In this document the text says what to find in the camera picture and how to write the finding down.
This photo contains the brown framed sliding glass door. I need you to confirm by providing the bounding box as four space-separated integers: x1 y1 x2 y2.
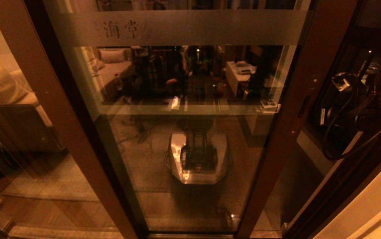
43 0 360 239

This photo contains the dark brown door jamb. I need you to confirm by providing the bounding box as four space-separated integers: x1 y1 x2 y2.
282 63 381 239

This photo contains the black window guard railing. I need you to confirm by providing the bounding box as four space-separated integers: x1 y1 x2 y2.
340 0 381 77

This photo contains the brown framed fixed glass panel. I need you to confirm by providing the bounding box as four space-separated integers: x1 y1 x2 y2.
0 0 149 239

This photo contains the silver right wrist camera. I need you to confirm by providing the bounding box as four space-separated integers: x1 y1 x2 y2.
332 76 353 92

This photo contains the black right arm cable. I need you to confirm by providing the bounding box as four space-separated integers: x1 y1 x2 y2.
322 96 381 162

